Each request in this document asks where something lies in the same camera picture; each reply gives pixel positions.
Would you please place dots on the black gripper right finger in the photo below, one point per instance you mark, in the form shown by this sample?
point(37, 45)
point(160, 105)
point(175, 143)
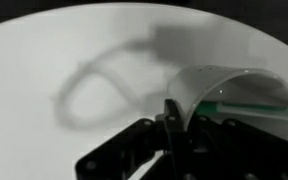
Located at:
point(250, 150)

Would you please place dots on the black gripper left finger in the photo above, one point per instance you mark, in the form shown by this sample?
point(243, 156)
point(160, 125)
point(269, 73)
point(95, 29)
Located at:
point(140, 146)

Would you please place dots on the white ceramic cup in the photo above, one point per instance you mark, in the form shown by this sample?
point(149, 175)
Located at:
point(197, 86)

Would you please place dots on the green and white stick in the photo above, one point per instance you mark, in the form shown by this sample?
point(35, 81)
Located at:
point(247, 108)

